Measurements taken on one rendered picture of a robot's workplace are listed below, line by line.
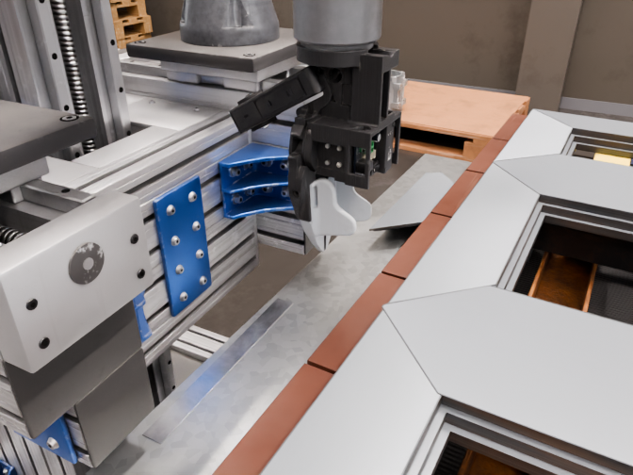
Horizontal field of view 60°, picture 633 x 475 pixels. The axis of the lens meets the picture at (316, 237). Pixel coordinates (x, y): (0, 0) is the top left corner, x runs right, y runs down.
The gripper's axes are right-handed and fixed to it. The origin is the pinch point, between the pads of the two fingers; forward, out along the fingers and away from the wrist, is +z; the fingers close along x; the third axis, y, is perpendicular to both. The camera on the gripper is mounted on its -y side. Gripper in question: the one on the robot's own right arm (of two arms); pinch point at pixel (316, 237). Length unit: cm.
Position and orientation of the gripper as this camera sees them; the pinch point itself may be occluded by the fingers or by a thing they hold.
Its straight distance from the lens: 58.7
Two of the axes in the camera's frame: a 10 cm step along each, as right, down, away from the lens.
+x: 4.9, -4.4, 7.5
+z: 0.0, 8.7, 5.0
